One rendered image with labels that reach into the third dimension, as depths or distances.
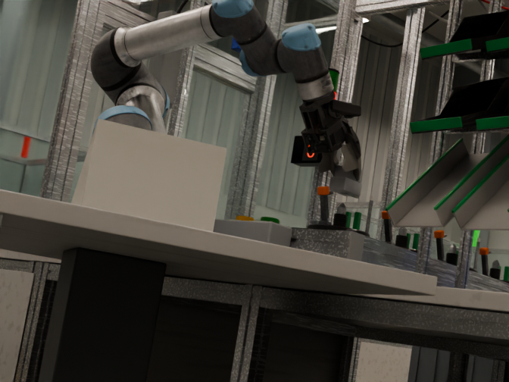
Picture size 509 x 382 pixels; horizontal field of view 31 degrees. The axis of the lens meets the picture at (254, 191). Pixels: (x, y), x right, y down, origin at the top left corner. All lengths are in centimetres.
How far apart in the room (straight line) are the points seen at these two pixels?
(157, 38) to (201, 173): 50
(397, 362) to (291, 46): 552
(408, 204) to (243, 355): 45
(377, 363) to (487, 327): 589
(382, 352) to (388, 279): 604
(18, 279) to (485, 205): 125
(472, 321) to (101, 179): 67
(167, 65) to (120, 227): 182
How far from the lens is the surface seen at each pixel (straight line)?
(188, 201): 162
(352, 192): 205
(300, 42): 192
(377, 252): 189
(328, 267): 132
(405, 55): 344
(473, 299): 155
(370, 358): 747
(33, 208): 121
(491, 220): 176
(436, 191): 193
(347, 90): 346
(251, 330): 183
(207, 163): 164
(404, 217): 187
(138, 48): 209
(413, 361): 407
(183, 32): 201
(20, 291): 246
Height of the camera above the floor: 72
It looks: 9 degrees up
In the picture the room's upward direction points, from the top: 9 degrees clockwise
